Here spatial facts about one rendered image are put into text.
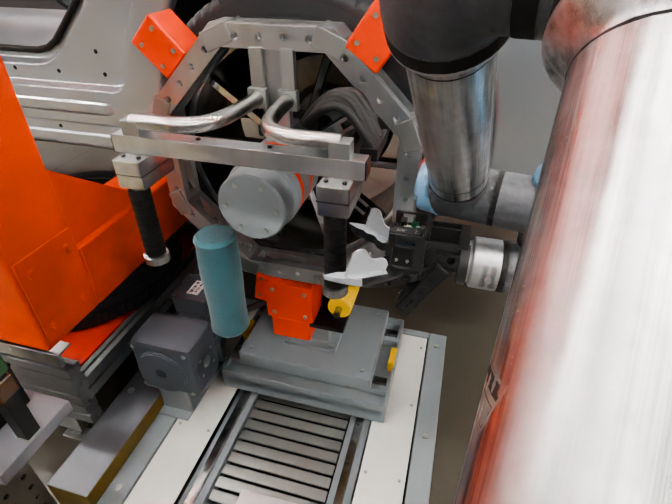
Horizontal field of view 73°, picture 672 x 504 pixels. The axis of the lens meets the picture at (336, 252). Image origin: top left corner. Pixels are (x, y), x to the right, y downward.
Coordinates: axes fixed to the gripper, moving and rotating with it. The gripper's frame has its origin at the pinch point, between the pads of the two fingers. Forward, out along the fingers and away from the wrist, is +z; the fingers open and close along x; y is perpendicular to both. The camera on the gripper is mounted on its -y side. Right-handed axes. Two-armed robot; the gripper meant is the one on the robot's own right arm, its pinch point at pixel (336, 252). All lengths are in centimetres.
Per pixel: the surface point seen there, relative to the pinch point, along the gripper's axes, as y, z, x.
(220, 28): 28.1, 26.1, -20.1
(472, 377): -83, -33, -55
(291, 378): -68, 21, -27
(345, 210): 8.7, -1.8, 1.5
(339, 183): 12.0, -0.5, -0.1
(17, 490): -68, 73, 23
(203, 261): -13.2, 30.1, -7.7
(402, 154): 8.9, -6.7, -20.5
